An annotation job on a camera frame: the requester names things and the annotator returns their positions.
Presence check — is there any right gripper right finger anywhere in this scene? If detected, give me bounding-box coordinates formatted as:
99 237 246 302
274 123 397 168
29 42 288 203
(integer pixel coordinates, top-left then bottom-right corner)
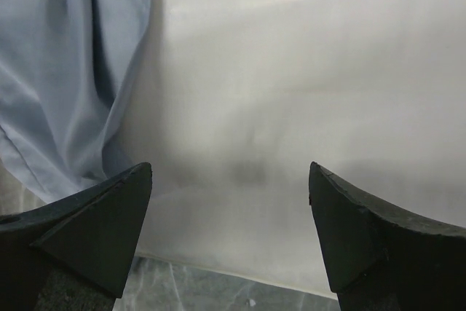
309 162 465 310

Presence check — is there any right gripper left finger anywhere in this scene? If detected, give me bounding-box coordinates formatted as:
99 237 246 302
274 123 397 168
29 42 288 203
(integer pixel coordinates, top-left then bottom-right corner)
1 162 152 310

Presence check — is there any grey pillowcase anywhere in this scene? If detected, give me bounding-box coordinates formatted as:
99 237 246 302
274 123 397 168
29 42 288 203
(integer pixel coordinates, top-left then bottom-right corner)
1 0 151 203

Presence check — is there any beige pillow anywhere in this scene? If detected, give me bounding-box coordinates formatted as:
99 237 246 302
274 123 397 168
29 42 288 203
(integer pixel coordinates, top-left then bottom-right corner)
116 0 465 296

